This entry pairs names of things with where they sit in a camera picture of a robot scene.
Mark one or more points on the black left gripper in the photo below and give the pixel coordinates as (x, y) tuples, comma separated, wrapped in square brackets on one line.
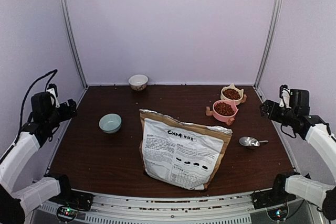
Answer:
[(66, 115)]

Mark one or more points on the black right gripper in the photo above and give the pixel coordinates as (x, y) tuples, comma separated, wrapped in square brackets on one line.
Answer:
[(268, 103)]

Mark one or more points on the silver metal food scoop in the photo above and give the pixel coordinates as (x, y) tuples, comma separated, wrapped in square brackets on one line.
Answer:
[(251, 142)]

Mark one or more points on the brown dog food bag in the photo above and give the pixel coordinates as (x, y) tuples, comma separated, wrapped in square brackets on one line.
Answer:
[(185, 155)]

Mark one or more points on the right arm base board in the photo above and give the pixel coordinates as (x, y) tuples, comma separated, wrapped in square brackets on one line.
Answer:
[(278, 214)]

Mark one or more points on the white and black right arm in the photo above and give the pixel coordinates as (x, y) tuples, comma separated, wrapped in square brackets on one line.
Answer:
[(293, 111)]

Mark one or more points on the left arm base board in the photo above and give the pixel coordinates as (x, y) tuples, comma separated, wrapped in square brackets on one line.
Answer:
[(66, 214)]

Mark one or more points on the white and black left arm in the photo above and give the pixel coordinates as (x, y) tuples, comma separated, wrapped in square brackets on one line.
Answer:
[(47, 114)]

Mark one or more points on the cream cat-ear pet bowl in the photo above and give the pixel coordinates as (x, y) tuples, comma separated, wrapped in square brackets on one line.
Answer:
[(241, 92)]

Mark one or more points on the pink cat-ear pet bowl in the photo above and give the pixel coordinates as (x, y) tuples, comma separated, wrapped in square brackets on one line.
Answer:
[(226, 119)]

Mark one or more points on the brown kibble in cream bowl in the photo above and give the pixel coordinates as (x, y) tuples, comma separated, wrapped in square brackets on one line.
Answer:
[(231, 94)]

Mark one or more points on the brown kibble in pink bowl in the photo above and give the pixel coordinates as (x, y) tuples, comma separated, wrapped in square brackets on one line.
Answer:
[(224, 109)]

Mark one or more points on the light green ceramic bowl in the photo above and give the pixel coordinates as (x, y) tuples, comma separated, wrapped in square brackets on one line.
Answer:
[(110, 123)]

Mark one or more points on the white patterned ceramic bowl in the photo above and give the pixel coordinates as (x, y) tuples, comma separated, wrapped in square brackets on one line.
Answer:
[(138, 82)]

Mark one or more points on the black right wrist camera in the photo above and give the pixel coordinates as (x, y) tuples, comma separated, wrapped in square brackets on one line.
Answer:
[(284, 94)]

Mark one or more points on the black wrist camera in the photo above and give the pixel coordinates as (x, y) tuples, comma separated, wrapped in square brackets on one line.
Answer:
[(52, 88), (284, 94)]

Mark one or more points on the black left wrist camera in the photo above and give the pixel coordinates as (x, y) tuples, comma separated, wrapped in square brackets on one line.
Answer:
[(52, 88)]

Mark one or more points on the right aluminium table rail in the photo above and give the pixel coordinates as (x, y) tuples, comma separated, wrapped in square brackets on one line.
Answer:
[(282, 137)]

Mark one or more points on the aluminium front frame rail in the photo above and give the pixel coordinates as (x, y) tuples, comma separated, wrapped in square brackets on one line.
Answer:
[(234, 208)]

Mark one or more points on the right aluminium corner post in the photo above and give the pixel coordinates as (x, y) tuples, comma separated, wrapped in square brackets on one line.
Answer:
[(269, 40)]

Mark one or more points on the aluminium corner post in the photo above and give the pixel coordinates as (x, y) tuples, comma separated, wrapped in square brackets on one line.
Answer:
[(269, 40), (72, 43)]

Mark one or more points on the left aluminium corner post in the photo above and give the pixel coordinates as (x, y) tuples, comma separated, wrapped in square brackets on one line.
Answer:
[(72, 43)]

